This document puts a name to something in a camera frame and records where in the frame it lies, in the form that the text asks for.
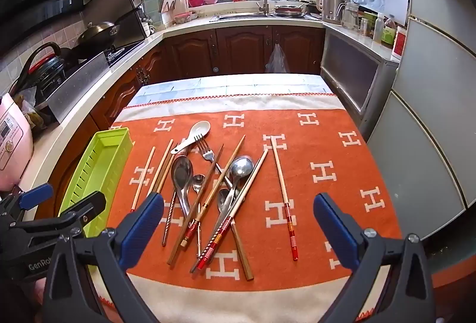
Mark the spiral striped chopstick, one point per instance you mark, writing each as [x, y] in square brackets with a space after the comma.
[168, 222]

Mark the black wok pan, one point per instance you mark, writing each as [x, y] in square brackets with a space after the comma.
[126, 14]

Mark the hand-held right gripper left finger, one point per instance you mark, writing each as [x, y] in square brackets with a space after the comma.
[145, 222]

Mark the pale pink-ended chopstick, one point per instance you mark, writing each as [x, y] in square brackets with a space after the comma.
[143, 178]

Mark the steel pan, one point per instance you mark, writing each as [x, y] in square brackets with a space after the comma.
[288, 9]

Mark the green plastic utensil tray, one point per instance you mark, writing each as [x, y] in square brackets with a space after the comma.
[100, 152]

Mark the black gas stove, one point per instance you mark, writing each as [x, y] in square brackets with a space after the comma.
[121, 51]

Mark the short metal spoon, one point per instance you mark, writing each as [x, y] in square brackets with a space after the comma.
[223, 198]

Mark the white kitchen countertop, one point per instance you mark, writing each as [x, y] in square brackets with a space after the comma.
[52, 144]

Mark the brown wooden cabinets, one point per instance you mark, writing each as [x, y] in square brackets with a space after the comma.
[241, 48]

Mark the green packet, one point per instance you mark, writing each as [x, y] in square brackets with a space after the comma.
[388, 35]

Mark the glass jug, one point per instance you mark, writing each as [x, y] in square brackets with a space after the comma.
[349, 15]

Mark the pink bowl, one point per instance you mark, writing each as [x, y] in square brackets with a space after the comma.
[195, 1]

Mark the white plastic bottle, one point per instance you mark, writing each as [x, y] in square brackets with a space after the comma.
[377, 27]

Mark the large round metal spoon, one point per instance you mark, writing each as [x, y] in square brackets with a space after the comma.
[241, 165]

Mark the red label container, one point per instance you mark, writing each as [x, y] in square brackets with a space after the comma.
[399, 44]

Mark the steel electric kettle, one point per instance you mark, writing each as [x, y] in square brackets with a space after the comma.
[329, 3]

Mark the metal fork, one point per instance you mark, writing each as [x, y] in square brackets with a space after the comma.
[209, 155]

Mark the hanging plastic bag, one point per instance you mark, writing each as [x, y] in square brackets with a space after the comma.
[277, 61]

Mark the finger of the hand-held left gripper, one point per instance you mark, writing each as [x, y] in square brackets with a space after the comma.
[35, 195]
[85, 209]

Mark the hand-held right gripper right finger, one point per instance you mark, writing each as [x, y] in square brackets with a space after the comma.
[333, 230]

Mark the steel side panel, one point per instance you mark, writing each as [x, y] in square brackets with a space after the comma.
[81, 85]

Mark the small metal spoon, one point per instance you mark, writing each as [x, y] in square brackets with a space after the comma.
[198, 182]

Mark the wooden chopstick dark red end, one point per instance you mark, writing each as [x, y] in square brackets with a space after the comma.
[235, 152]

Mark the pink rice cooker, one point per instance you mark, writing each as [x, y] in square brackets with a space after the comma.
[11, 137]

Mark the steel frosted door cabinet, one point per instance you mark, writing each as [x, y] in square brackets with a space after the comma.
[353, 66]

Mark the thick wooden chopstick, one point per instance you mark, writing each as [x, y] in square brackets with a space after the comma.
[243, 259]

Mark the grey refrigerator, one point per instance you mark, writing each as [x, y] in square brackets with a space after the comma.
[427, 103]

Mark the white ceramic spoon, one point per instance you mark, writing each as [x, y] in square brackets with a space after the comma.
[199, 130]

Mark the steel sink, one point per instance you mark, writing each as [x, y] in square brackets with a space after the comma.
[241, 15]

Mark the black pressure cooker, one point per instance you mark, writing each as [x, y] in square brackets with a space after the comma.
[42, 66]

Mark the pale blue table cover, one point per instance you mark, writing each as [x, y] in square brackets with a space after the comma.
[223, 85]

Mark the large oval metal spoon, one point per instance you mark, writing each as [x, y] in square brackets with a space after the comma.
[181, 172]

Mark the thin wooden chopstick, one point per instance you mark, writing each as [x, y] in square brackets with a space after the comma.
[163, 163]

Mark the orange patterned blanket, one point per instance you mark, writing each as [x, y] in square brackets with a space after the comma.
[334, 167]

